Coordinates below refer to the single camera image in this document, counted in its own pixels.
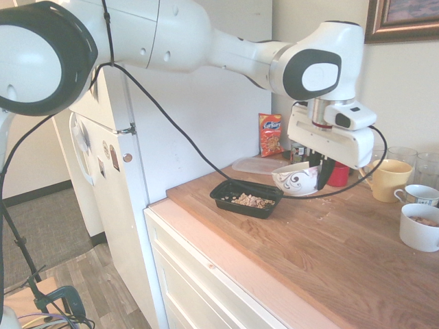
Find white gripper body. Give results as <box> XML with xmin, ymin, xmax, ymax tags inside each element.
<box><xmin>286</xmin><ymin>104</ymin><xmax>375</xmax><ymax>169</ymax></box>

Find white bowl with swirl pattern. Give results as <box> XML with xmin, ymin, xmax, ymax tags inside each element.
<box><xmin>271</xmin><ymin>161</ymin><xmax>325</xmax><ymax>198</ymax></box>

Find oat ring cereal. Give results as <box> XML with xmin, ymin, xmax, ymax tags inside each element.
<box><xmin>219</xmin><ymin>192</ymin><xmax>277</xmax><ymax>208</ymax></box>

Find brown cereal flakes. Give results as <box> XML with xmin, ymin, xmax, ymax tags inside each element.
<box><xmin>410</xmin><ymin>215</ymin><xmax>439</xmax><ymax>228</ymax></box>

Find red mug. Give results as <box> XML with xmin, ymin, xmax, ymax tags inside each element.
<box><xmin>325</xmin><ymin>161</ymin><xmax>351</xmax><ymax>188</ymax></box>

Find spice jar with black lid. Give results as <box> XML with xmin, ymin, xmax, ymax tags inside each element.
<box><xmin>289</xmin><ymin>140</ymin><xmax>309</xmax><ymax>165</ymax></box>

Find orange snack bag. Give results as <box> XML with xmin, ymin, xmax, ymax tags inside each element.
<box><xmin>257</xmin><ymin>112</ymin><xmax>285</xmax><ymax>158</ymax></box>

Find clear plastic container lid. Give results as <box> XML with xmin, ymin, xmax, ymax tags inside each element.
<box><xmin>231</xmin><ymin>156</ymin><xmax>292</xmax><ymax>175</ymax></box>

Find yellow mug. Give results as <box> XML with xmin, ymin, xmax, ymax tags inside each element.
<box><xmin>359</xmin><ymin>158</ymin><xmax>413</xmax><ymax>203</ymax></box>

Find clear drinking glass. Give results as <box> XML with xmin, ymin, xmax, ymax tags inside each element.
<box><xmin>387</xmin><ymin>146</ymin><xmax>418</xmax><ymax>166</ymax></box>
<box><xmin>416</xmin><ymin>152</ymin><xmax>439</xmax><ymax>188</ymax></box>

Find black plastic food container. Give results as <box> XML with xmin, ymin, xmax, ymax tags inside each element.
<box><xmin>209</xmin><ymin>180</ymin><xmax>285</xmax><ymax>219</ymax></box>

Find white cup with blue pattern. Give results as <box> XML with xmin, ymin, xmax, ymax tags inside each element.
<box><xmin>393</xmin><ymin>184</ymin><xmax>439</xmax><ymax>208</ymax></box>

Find white ramekin with food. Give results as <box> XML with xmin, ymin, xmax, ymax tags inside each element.
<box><xmin>399</xmin><ymin>203</ymin><xmax>439</xmax><ymax>254</ymax></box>

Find wooden framed picture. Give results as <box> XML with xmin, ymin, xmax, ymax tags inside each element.
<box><xmin>364</xmin><ymin>0</ymin><xmax>439</xmax><ymax>45</ymax></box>

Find white drawer cabinet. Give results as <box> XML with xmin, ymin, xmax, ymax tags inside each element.
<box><xmin>143</xmin><ymin>198</ymin><xmax>347</xmax><ymax>329</ymax></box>

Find white refrigerator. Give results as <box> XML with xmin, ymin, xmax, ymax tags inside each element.
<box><xmin>53</xmin><ymin>0</ymin><xmax>274</xmax><ymax>329</ymax></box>

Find green screw clamp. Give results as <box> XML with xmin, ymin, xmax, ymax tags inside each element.
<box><xmin>32</xmin><ymin>265</ymin><xmax>86</xmax><ymax>318</ymax></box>

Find pink robot mounting table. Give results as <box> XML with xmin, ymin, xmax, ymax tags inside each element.
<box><xmin>3</xmin><ymin>276</ymin><xmax>64</xmax><ymax>313</ymax></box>

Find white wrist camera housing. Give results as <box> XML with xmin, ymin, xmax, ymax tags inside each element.
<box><xmin>324</xmin><ymin>101</ymin><xmax>378</xmax><ymax>133</ymax></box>

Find black camera cable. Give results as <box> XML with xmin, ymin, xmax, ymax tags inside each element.
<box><xmin>91</xmin><ymin>0</ymin><xmax>388</xmax><ymax>199</ymax></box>

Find white fridge door handle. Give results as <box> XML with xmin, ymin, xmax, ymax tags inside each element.
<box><xmin>68</xmin><ymin>112</ymin><xmax>95</xmax><ymax>186</ymax></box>

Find thin black cable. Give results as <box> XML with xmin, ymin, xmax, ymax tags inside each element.
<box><xmin>0</xmin><ymin>114</ymin><xmax>61</xmax><ymax>179</ymax></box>

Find black camera stand pole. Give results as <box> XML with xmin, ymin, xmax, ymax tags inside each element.
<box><xmin>0</xmin><ymin>197</ymin><xmax>47</xmax><ymax>309</ymax></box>

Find purple cable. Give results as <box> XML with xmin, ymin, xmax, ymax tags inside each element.
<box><xmin>16</xmin><ymin>312</ymin><xmax>69</xmax><ymax>325</ymax></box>

